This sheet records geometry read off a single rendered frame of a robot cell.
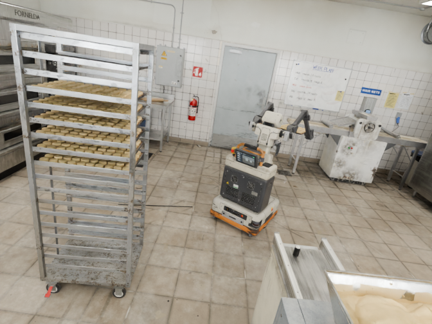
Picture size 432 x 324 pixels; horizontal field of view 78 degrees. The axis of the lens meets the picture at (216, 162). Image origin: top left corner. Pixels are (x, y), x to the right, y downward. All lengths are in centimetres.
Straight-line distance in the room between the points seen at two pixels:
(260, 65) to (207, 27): 119
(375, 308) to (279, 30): 512
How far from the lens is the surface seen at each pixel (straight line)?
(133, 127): 164
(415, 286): 100
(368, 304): 87
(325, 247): 174
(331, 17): 582
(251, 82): 555
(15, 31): 181
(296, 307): 91
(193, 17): 556
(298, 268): 159
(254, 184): 292
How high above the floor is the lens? 181
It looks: 21 degrees down
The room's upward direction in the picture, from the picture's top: 9 degrees clockwise
